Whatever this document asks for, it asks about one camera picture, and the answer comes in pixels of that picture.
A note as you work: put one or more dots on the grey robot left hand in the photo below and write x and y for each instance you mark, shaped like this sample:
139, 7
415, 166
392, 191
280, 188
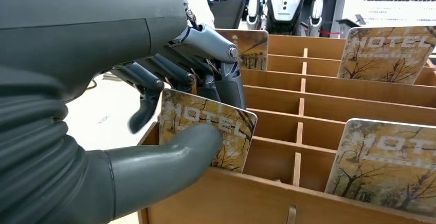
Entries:
85, 28

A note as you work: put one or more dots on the yellow hotel key card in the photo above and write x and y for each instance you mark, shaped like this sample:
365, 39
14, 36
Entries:
253, 49
207, 117
385, 164
385, 55

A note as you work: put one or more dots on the person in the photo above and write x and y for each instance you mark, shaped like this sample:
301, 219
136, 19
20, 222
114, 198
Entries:
201, 4

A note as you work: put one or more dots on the wooden card holder box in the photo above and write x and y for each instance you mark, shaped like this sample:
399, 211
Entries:
306, 100

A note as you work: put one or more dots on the black office chair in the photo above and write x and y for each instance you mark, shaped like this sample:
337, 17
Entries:
230, 13

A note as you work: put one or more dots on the standing humanoid robot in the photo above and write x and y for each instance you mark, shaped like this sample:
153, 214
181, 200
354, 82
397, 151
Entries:
286, 1

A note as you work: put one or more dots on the white printed sign board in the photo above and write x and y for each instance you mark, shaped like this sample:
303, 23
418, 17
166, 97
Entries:
388, 4

